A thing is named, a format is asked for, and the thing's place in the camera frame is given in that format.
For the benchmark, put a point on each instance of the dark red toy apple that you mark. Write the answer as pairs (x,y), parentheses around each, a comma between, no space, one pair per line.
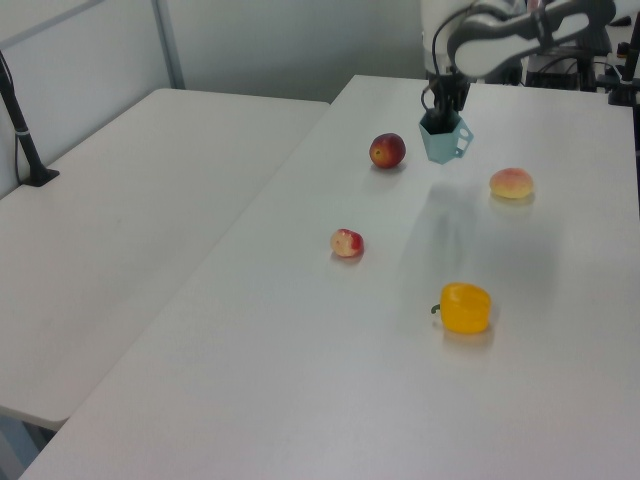
(387,151)

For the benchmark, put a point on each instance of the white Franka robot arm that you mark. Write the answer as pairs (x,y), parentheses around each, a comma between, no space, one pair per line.
(500,45)

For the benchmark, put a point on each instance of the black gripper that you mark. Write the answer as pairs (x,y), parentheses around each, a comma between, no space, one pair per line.
(450,90)

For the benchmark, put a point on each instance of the dark background equipment rack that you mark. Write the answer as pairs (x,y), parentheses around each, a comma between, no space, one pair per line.
(555,75)

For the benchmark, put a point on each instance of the black stand with red tip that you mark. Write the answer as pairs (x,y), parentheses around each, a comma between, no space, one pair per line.
(625,85)

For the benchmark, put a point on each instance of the white side table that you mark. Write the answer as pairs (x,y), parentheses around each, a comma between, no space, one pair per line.
(125,225)

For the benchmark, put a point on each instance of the yellow toy bell pepper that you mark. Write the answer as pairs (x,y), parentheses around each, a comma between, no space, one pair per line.
(466,308)

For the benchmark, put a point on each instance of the grey metal frame post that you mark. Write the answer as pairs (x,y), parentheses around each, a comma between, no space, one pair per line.
(169,45)

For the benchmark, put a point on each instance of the pink yellow toy peach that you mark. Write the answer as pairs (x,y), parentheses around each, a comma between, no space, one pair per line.
(511,184)

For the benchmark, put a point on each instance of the small red-yellow apple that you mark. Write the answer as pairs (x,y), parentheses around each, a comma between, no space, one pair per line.
(346,243)

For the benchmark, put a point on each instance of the black camera stand pole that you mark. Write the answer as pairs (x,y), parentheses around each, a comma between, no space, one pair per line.
(22,132)

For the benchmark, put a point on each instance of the light blue hexagonal mug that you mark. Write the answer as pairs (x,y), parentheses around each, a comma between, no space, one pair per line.
(442,146)

